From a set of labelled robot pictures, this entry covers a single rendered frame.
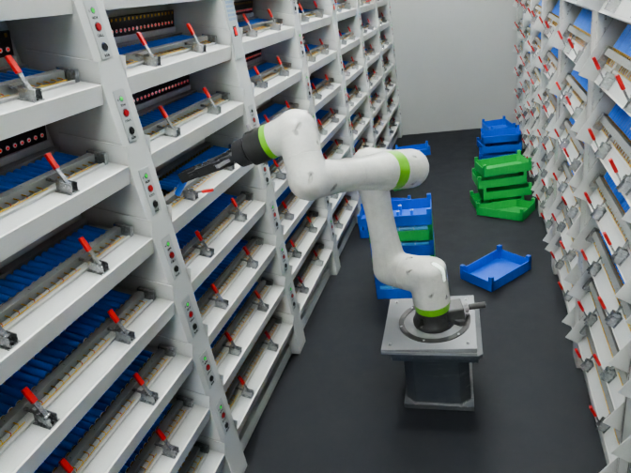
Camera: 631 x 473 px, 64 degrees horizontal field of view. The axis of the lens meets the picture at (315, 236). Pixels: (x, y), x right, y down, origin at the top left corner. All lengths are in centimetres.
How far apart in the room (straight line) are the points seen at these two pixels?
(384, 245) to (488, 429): 73
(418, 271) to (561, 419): 71
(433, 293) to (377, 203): 36
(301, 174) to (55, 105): 55
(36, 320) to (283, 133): 68
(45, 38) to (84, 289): 57
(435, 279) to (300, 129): 75
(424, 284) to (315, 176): 67
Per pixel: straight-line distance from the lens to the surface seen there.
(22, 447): 118
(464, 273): 271
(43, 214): 112
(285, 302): 220
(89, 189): 121
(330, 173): 129
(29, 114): 113
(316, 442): 196
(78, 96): 123
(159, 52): 162
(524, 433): 196
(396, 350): 180
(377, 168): 143
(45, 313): 116
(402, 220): 241
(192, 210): 153
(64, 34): 132
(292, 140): 128
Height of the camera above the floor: 142
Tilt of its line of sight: 25 degrees down
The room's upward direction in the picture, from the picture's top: 10 degrees counter-clockwise
